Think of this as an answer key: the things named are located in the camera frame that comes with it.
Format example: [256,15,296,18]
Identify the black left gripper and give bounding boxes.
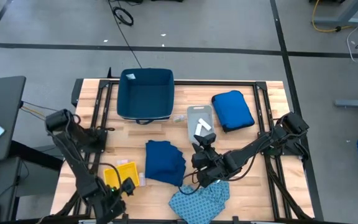
[96,185,127,223]

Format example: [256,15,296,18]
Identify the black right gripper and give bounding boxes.
[191,145,230,188]

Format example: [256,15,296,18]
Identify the yellow plastic basket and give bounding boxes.
[103,161,140,190]

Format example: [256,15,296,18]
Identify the light blue patterned gown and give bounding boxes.
[168,180,231,224]

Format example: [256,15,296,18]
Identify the navy scrub cloth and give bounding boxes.
[144,139,187,187]

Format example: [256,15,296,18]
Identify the grey plastic bin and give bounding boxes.
[186,105,216,144]

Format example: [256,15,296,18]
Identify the navy fabric storage bin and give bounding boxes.
[116,67,175,126]

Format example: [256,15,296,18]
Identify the bright blue folded pad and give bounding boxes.
[211,90,256,133]

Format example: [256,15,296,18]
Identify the black computer desk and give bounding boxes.
[0,156,23,224]

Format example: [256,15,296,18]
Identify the black box on table edge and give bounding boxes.
[71,78,84,108]

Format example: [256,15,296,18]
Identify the dark grey desk top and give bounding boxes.
[0,75,27,165]

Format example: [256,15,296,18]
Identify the grey metal floor bar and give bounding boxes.
[335,99,358,110]

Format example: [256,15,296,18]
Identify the grey metal table base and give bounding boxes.
[309,0,358,26]

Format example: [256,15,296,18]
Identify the black aluminium table frame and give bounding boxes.
[54,67,316,224]

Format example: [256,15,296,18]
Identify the yellow and black wire bundle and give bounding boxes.
[19,101,58,121]

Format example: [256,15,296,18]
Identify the long black floor cable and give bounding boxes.
[106,0,143,69]

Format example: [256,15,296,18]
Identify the black coiled cable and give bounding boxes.
[112,6,135,27]

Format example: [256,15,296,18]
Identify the yellow floor cable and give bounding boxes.
[311,0,358,34]

